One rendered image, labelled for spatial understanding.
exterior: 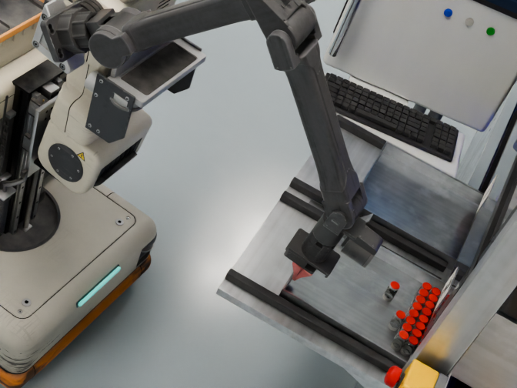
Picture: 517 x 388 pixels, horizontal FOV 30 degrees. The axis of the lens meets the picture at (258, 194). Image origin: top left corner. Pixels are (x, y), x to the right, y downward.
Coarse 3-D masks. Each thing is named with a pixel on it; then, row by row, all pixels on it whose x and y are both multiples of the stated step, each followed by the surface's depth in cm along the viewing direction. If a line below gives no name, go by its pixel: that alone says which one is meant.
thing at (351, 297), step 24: (336, 264) 209; (384, 264) 213; (408, 264) 211; (288, 288) 200; (312, 288) 202; (336, 288) 204; (360, 288) 206; (384, 288) 208; (408, 288) 210; (312, 312) 195; (336, 312) 200; (360, 312) 202; (384, 312) 203; (360, 336) 193; (384, 336) 199
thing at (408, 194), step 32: (384, 160) 238; (416, 160) 237; (384, 192) 229; (416, 192) 233; (448, 192) 236; (480, 192) 235; (384, 224) 219; (416, 224) 225; (448, 224) 228; (448, 256) 216
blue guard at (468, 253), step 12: (516, 132) 230; (516, 144) 215; (504, 156) 227; (504, 168) 213; (492, 180) 223; (504, 180) 200; (492, 192) 208; (492, 204) 197; (480, 216) 206; (480, 228) 195; (468, 240) 204; (480, 240) 184; (468, 252) 193; (456, 264) 201; (468, 264) 182; (456, 276) 189; (444, 300) 187
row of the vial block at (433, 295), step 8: (432, 288) 206; (432, 296) 204; (424, 304) 205; (432, 304) 203; (424, 312) 200; (416, 320) 200; (424, 320) 199; (416, 328) 197; (424, 328) 197; (416, 336) 195; (408, 344) 195; (416, 344) 194; (408, 352) 196
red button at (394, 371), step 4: (392, 368) 177; (396, 368) 177; (400, 368) 178; (388, 372) 177; (392, 372) 176; (396, 372) 176; (400, 372) 176; (388, 376) 176; (392, 376) 176; (396, 376) 176; (384, 380) 178; (388, 380) 176; (392, 380) 176; (396, 380) 176; (388, 384) 177; (392, 384) 176
